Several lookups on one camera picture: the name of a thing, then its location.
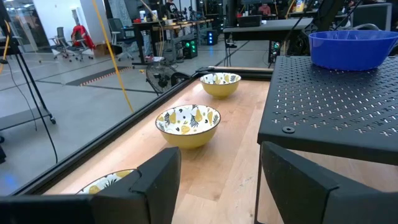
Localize black floor cable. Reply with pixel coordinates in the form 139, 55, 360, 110
6, 58, 59, 164

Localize cardboard box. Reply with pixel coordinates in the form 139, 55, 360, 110
93, 42, 109, 57

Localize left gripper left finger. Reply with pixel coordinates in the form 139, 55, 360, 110
90, 146, 182, 224

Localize blue plastic bowl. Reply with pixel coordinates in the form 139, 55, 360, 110
308, 29, 398, 72

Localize black rolling equipment stand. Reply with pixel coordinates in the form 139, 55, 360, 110
0, 0, 57, 131

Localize wooden desk with black legs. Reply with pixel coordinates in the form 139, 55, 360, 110
132, 18, 215, 66

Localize black computer tower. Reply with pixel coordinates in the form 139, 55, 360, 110
267, 40, 282, 65

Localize yellow patterned mini bowl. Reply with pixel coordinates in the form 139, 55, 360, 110
199, 72, 242, 100
77, 169, 135, 195
154, 104, 222, 150

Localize red jacket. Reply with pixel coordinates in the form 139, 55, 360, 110
71, 24, 96, 50

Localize dark grey monitor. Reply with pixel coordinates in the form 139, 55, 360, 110
353, 2, 393, 32

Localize black floor fan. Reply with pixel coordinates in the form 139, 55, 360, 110
145, 60, 191, 96

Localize black striped floor cable cover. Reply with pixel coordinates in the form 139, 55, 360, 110
65, 65, 133, 87

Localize thin yellow cable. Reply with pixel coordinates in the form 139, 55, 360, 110
0, 20, 12, 75

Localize grey office chair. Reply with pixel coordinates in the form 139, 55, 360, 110
67, 30, 95, 62
49, 27, 74, 60

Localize computer tower with blue lights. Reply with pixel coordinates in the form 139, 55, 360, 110
206, 29, 219, 47

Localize computer tower with green lights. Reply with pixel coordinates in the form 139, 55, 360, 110
182, 39, 199, 60

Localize thick yellow hanging cable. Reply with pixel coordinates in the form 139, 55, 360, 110
91, 0, 135, 113

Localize black case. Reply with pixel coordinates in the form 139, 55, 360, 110
238, 14, 263, 28

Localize black mesh office chair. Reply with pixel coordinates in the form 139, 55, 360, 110
108, 17, 136, 62

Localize grey table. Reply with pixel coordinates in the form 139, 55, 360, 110
223, 17, 314, 43

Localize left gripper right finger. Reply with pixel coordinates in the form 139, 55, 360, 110
259, 141, 340, 224

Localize person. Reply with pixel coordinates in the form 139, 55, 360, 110
164, 0, 180, 19
258, 2, 272, 16

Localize black perforated metal shelf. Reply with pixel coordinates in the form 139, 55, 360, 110
254, 55, 398, 224

